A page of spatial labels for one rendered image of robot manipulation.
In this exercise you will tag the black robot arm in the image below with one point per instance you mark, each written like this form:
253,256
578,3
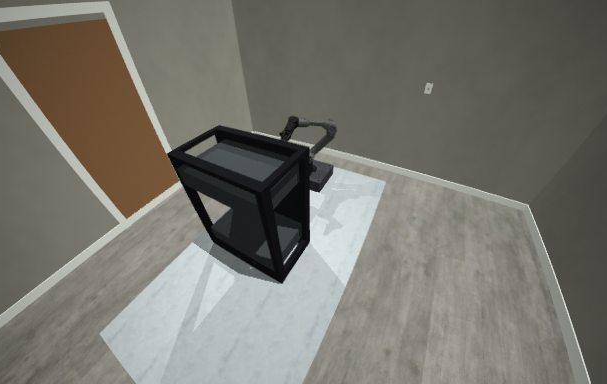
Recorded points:
331,130

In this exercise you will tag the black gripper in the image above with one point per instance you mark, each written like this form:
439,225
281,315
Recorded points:
287,133

